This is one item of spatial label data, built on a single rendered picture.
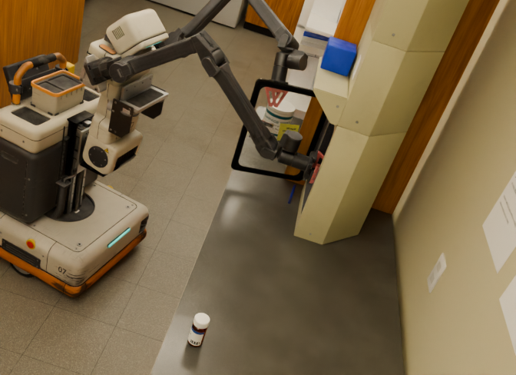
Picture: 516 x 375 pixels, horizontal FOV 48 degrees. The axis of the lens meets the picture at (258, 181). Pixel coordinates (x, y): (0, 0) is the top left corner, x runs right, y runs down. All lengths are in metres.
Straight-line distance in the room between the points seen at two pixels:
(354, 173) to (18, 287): 1.77
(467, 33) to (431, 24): 0.39
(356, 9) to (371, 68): 0.38
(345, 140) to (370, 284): 0.52
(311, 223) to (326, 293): 0.28
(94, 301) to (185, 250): 0.66
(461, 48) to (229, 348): 1.32
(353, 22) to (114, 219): 1.59
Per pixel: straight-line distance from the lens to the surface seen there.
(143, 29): 2.42
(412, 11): 1.80
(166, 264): 3.28
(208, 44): 2.08
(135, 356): 2.82
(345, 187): 2.03
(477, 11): 2.22
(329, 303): 1.94
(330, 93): 1.88
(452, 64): 2.26
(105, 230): 2.98
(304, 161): 2.12
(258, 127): 2.11
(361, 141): 1.94
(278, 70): 2.25
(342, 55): 2.04
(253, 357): 1.69
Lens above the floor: 2.18
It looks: 31 degrees down
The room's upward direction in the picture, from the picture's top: 19 degrees clockwise
